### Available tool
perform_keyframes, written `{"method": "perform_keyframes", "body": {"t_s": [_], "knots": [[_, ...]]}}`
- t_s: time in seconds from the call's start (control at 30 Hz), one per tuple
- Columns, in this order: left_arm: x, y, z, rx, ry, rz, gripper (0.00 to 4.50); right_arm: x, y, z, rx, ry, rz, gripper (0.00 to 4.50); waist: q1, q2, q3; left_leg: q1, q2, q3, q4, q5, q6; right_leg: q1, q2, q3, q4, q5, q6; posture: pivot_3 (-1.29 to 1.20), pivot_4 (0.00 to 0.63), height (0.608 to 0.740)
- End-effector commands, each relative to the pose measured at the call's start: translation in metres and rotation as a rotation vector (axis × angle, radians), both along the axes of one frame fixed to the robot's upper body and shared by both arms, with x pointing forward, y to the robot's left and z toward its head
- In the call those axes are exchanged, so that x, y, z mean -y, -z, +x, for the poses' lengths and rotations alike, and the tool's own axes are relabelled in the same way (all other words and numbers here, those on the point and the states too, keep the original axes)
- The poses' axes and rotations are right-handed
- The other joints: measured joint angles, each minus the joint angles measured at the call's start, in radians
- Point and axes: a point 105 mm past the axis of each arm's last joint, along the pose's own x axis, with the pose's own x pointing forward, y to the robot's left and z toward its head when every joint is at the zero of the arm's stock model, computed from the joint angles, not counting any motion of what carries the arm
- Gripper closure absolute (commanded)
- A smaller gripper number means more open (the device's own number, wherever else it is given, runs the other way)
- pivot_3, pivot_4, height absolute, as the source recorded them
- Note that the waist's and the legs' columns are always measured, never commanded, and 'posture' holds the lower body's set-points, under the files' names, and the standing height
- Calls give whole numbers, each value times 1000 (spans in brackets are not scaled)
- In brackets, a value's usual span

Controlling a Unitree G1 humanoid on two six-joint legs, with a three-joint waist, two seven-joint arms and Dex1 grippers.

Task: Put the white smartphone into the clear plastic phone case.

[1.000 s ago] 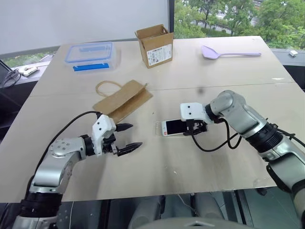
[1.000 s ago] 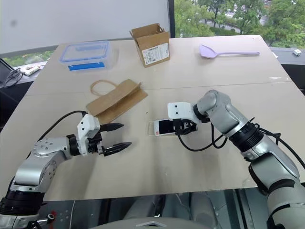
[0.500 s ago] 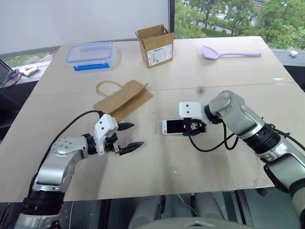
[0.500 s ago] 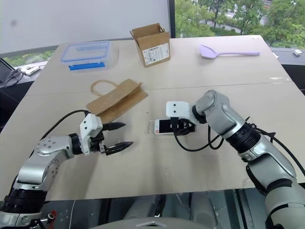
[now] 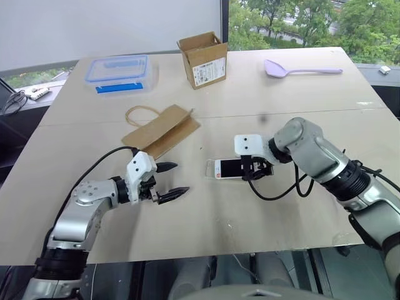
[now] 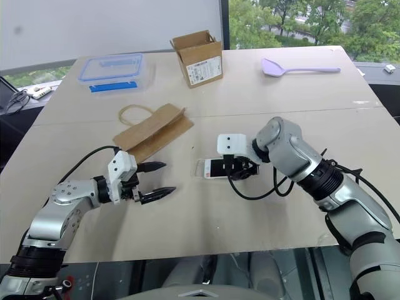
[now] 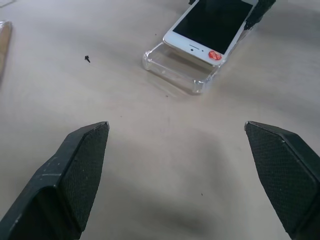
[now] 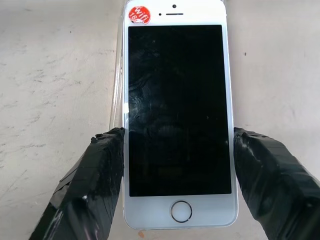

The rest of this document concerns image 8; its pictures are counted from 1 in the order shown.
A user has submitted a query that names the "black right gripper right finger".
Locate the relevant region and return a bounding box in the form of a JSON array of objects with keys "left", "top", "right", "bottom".
[{"left": 233, "top": 127, "right": 320, "bottom": 240}]

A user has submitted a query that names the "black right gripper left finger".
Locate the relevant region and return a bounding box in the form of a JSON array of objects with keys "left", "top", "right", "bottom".
[{"left": 28, "top": 127, "right": 126, "bottom": 240}]

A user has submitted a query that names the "white smartphone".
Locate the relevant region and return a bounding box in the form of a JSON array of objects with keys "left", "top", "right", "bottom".
[{"left": 121, "top": 0, "right": 239, "bottom": 230}]

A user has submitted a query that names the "red round wifi sticker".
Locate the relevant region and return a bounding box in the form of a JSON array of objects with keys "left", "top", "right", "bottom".
[{"left": 127, "top": 5, "right": 152, "bottom": 26}]

